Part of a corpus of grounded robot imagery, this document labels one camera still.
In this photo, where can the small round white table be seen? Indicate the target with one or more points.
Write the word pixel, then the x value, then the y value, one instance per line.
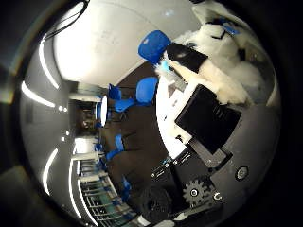
pixel 103 110

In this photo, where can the small teal plush toy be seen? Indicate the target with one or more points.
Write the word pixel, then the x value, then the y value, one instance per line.
pixel 165 65

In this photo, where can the blue chair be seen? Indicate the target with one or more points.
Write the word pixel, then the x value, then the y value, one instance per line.
pixel 117 143
pixel 115 92
pixel 154 45
pixel 146 91

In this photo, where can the white metal shelf rack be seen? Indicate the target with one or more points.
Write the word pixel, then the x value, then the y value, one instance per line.
pixel 104 192

